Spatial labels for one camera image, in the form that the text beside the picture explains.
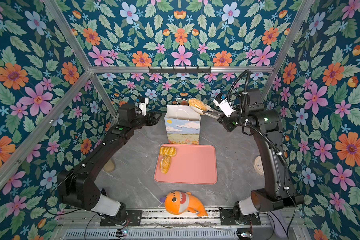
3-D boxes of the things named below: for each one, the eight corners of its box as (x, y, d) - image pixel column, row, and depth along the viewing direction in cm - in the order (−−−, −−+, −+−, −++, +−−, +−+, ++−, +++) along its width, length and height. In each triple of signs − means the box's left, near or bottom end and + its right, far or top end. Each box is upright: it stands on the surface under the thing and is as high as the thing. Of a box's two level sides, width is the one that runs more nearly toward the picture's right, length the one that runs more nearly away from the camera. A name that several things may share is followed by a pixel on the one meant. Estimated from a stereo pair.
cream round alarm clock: (254, 174, 90) (256, 172, 87) (251, 157, 97) (253, 155, 94) (262, 175, 90) (264, 173, 87) (258, 158, 97) (260, 155, 94)
